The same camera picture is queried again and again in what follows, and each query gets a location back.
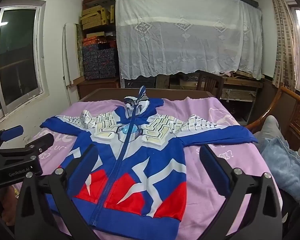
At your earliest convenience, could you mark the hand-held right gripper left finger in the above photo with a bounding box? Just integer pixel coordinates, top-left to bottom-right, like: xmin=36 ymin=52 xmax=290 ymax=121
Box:
xmin=14 ymin=144 xmax=100 ymax=240

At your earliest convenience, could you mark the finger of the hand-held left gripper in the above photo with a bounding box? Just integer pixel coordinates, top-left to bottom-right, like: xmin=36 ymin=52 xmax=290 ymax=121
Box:
xmin=0 ymin=126 xmax=24 ymax=153
xmin=0 ymin=133 xmax=54 ymax=161

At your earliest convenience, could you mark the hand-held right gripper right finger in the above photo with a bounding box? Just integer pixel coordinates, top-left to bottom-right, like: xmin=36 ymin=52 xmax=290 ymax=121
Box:
xmin=199 ymin=145 xmax=283 ymax=240

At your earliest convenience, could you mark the blue red zip hoodie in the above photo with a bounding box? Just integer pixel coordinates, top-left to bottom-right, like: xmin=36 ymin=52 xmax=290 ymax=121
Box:
xmin=39 ymin=85 xmax=258 ymax=228

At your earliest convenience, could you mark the pink printed blanket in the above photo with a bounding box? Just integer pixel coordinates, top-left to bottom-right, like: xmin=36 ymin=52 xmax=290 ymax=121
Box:
xmin=14 ymin=96 xmax=283 ymax=240

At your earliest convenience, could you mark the brown table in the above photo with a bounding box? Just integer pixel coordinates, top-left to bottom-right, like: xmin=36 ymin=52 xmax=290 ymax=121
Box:
xmin=79 ymin=88 xmax=217 ymax=103

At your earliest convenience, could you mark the light blue towel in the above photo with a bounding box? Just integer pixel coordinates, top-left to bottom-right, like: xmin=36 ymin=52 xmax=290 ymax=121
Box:
xmin=261 ymin=136 xmax=300 ymax=202

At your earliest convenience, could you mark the low wooden cabinet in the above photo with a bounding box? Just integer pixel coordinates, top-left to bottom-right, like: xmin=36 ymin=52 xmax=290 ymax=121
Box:
xmin=76 ymin=76 xmax=120 ymax=100

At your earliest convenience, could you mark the dark wooden chair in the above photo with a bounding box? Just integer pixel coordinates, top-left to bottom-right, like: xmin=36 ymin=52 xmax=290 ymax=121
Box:
xmin=196 ymin=70 xmax=225 ymax=98

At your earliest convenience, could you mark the brown cardboard box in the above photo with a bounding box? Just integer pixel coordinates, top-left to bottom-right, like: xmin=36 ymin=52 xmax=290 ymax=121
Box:
xmin=179 ymin=76 xmax=198 ymax=89

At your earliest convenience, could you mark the wooden bench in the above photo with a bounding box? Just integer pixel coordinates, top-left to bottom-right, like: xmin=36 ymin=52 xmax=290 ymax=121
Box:
xmin=221 ymin=76 xmax=264 ymax=125

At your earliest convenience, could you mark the white board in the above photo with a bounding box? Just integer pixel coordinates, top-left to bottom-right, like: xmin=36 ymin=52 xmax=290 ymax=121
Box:
xmin=62 ymin=22 xmax=80 ymax=87

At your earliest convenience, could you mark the green patterned panel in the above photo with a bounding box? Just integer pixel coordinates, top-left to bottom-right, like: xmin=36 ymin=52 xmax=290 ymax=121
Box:
xmin=75 ymin=24 xmax=84 ymax=78

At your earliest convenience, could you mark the white lace cloth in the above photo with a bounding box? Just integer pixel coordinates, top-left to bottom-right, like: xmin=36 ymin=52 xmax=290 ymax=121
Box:
xmin=112 ymin=0 xmax=264 ymax=80

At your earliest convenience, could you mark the checkered curtain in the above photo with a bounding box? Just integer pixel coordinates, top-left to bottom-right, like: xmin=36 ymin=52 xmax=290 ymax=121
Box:
xmin=266 ymin=0 xmax=300 ymax=92

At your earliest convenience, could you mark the window with white frame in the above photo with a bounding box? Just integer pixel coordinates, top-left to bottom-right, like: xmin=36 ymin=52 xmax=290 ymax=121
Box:
xmin=0 ymin=0 xmax=50 ymax=120

